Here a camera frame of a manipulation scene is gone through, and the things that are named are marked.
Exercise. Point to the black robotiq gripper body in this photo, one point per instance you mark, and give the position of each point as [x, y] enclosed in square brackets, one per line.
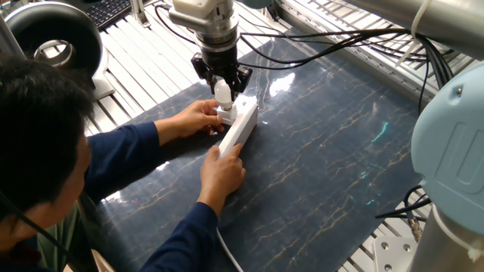
[220, 62]

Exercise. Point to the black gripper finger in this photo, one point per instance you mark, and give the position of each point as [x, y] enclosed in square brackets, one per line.
[202, 70]
[240, 79]

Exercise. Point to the white LED bulb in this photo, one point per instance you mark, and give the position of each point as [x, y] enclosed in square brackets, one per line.
[223, 94]

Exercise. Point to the white plug-in bulb holder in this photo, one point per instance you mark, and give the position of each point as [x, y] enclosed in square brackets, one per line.
[228, 115]

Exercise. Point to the white power strip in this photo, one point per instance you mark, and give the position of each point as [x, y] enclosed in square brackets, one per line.
[242, 124]

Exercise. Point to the navy sleeved right forearm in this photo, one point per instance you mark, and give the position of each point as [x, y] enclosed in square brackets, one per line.
[185, 242]

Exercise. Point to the navy sleeved left forearm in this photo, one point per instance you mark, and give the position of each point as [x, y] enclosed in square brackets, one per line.
[121, 158]

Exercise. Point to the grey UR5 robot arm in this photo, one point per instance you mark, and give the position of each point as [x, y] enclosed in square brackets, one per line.
[435, 132]

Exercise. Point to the person's left hand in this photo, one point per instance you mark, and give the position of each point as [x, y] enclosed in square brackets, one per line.
[194, 117]

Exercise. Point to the person's right hand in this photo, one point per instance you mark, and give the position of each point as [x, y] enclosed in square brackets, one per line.
[221, 175]

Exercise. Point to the dark marble pattern mat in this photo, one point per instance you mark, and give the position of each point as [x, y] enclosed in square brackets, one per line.
[302, 170]

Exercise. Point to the black computer keyboard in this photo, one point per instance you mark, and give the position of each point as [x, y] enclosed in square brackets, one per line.
[107, 11]

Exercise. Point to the slanted aluminium pole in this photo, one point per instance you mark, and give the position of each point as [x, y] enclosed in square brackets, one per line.
[9, 41]

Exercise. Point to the green trousered leg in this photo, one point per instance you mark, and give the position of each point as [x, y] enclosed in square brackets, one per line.
[60, 242]

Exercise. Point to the grey robot mounting plate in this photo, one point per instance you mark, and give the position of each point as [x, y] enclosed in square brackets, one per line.
[395, 253]

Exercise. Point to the short aluminium bracket post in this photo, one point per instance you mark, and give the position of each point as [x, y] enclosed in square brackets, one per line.
[140, 13]

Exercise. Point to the grey device base plate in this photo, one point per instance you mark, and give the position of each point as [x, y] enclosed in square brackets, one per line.
[104, 88]

